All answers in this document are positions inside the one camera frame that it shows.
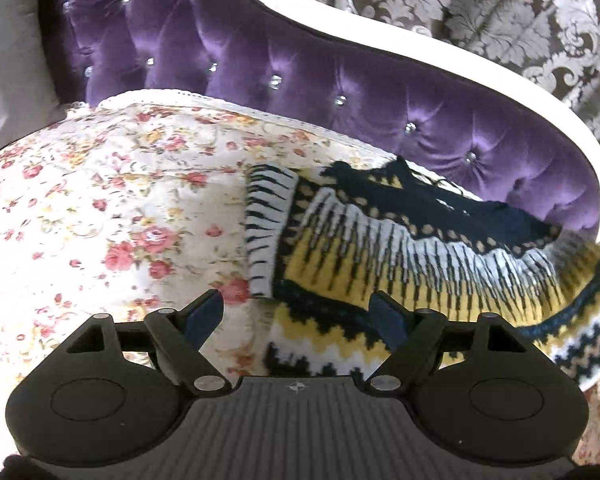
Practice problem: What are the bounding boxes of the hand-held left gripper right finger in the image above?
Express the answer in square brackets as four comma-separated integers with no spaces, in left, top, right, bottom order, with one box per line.
[369,290,535,393]

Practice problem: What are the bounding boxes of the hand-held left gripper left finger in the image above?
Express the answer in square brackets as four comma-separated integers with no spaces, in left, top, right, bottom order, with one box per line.
[62,288,228,395]

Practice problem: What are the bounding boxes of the navy yellow white patterned sweater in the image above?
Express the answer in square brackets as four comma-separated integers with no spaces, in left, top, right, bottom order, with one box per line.
[242,156,600,393]

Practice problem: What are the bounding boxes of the floral quilted blanket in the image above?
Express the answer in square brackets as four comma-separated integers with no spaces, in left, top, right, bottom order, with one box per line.
[0,89,600,480]

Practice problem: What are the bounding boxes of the purple tufted sofa back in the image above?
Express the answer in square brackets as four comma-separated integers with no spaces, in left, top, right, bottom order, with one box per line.
[45,0,600,248]

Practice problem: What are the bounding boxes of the brown damask curtain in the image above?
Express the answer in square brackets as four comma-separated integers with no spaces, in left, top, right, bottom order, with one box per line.
[262,0,600,258]

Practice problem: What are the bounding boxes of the grey pillow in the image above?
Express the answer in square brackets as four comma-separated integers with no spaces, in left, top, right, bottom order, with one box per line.
[0,0,70,161]

